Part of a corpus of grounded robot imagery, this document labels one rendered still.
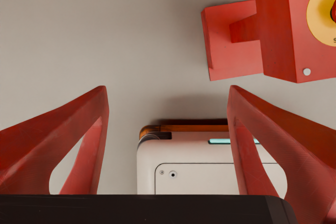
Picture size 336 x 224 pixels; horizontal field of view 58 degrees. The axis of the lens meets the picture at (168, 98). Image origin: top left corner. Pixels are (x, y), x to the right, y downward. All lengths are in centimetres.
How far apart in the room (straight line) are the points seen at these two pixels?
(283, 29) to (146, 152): 61
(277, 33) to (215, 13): 63
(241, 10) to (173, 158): 51
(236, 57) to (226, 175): 38
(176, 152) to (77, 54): 53
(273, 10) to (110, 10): 81
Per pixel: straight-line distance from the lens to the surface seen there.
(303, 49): 37
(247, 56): 103
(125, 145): 119
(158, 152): 89
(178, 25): 112
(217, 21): 101
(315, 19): 37
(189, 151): 90
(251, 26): 77
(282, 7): 38
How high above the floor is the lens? 112
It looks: 81 degrees down
